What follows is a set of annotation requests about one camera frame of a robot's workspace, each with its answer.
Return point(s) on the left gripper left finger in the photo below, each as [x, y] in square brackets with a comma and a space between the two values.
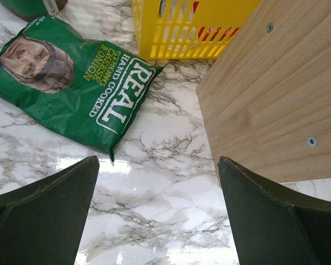
[43, 222]

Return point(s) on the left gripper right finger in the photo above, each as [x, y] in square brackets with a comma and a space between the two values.
[271, 223]

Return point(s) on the wooden two-tier shelf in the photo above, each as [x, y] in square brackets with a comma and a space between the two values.
[266, 101]

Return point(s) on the green crisps bag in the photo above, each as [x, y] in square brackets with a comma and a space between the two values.
[89, 91]

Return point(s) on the green wrapped roll far left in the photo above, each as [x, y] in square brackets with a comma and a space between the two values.
[28, 10]

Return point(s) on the yellow plastic shopping basket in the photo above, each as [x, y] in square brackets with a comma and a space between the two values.
[169, 30]

